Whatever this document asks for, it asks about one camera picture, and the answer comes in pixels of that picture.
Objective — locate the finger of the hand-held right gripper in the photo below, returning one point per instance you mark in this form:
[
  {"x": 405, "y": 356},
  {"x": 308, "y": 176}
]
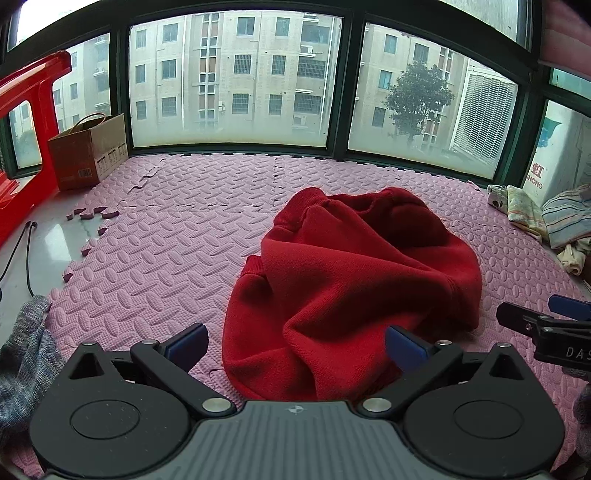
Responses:
[
  {"x": 517, "y": 316},
  {"x": 568, "y": 305}
]

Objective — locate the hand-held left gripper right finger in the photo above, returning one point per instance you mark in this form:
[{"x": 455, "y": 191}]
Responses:
[{"x": 406, "y": 344}]

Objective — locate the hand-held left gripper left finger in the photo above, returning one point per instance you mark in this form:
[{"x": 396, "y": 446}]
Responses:
[{"x": 187, "y": 344}]

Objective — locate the red knit sweater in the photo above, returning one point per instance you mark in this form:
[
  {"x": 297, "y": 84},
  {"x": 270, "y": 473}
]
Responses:
[{"x": 351, "y": 286}]

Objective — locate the cream cloth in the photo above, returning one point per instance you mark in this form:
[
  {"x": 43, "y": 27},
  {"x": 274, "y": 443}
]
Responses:
[{"x": 575, "y": 261}]

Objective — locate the striped folded cloth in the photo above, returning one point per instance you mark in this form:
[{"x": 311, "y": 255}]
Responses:
[{"x": 568, "y": 217}]

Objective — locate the pink foam floor mat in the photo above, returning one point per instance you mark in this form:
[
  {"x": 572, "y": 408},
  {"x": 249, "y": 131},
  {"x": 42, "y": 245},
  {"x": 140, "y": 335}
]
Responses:
[{"x": 161, "y": 258}]

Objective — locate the yellow checked cloth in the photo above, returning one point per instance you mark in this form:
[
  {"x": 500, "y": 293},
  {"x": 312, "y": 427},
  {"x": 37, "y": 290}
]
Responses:
[{"x": 524, "y": 210}]

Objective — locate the white patterned cloth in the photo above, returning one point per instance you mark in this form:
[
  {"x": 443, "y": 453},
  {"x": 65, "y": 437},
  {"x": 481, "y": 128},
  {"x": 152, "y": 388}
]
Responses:
[{"x": 497, "y": 196}]

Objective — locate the white appliance carton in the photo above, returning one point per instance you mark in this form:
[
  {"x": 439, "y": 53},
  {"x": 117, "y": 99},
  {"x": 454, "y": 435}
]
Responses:
[{"x": 561, "y": 152}]

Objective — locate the grey knit cloth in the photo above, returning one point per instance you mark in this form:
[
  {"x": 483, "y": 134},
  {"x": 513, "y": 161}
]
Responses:
[{"x": 23, "y": 369}]

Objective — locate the outdoor air conditioner unit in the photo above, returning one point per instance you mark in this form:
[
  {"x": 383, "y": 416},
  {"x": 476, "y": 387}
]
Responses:
[{"x": 482, "y": 115}]

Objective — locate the brown cardboard box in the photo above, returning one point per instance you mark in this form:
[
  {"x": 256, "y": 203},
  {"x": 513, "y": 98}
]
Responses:
[{"x": 87, "y": 154}]

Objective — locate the green tree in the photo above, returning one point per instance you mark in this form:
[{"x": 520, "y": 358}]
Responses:
[{"x": 418, "y": 99}]

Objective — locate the beige apartment building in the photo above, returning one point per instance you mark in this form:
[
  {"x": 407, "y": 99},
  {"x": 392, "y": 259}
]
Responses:
[{"x": 231, "y": 78}]

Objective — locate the pink curtain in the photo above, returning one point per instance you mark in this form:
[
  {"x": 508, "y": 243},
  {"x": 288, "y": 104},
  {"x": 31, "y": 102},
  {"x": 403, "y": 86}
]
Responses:
[{"x": 565, "y": 32}]

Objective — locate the red plastic chair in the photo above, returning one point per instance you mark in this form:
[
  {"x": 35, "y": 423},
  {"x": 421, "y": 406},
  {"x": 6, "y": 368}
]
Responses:
[{"x": 23, "y": 97}]

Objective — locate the dark green window frame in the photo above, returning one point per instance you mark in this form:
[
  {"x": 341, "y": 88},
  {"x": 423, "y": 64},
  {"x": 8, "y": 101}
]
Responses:
[{"x": 351, "y": 83}]

